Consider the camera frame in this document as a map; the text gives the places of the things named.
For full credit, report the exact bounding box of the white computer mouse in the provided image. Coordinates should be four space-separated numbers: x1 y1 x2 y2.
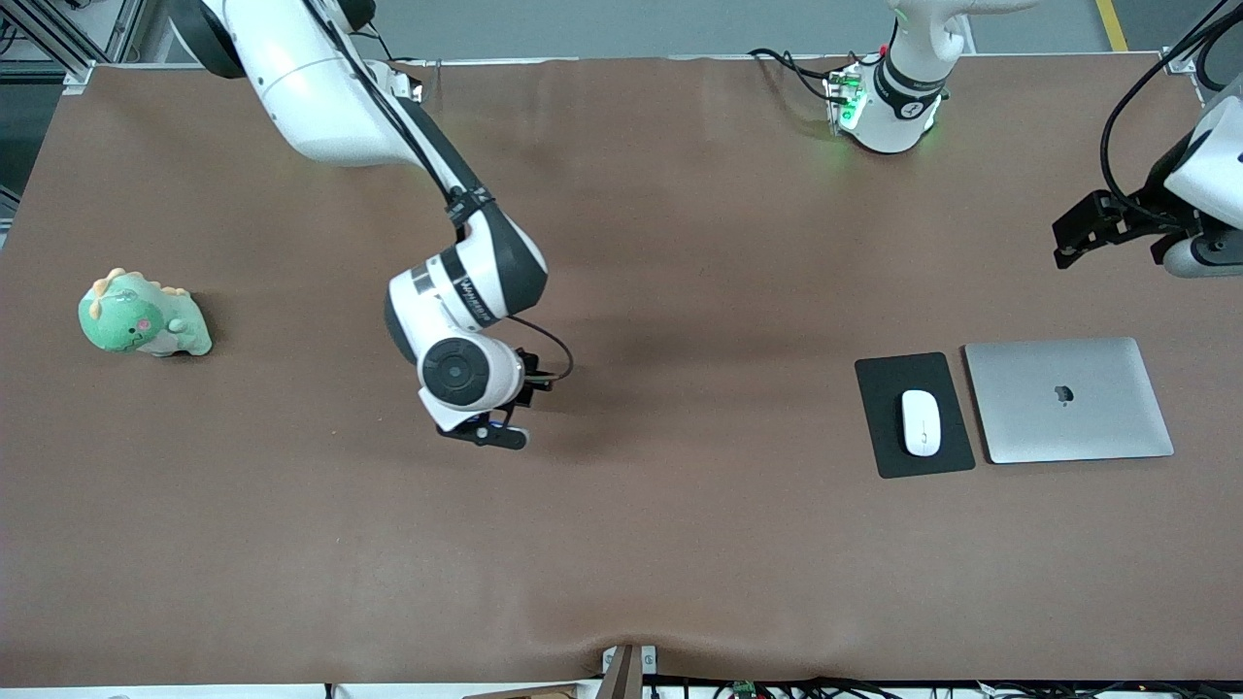
901 389 942 457

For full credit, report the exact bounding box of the black mouse pad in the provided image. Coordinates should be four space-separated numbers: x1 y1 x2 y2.
855 351 976 480

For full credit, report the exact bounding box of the silver laptop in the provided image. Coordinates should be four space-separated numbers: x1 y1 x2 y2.
963 337 1175 465

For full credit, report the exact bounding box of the brown table cover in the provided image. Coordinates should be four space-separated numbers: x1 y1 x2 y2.
0 53 1243 686

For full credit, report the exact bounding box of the green dinosaur plush toy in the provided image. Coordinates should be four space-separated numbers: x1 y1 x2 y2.
78 268 213 358

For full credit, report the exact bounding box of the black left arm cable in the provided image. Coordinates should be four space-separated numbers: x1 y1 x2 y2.
1099 0 1243 230

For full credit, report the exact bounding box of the aluminium frame profile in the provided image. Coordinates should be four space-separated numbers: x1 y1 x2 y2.
1160 0 1243 75
0 0 149 94

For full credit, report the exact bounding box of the metal table clamp bracket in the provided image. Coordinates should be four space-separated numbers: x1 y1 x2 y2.
601 644 659 699

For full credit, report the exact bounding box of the black base cable bundle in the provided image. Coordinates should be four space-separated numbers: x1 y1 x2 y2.
748 47 860 108

